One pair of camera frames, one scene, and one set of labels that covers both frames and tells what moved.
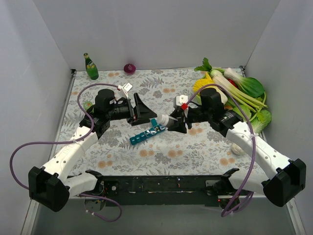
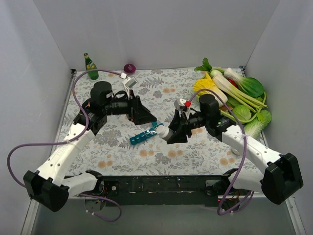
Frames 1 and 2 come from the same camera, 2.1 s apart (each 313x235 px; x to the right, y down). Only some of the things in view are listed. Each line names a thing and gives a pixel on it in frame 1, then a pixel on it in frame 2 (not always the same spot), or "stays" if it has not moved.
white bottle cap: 162,119 → 161,129
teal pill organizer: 155,128 stays
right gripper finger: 178,126 → 179,136
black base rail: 158,191 stays
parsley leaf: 206,66 stays
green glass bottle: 91,67 stays
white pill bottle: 168,122 → 167,134
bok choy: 252,86 stays
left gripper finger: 142,110 stays
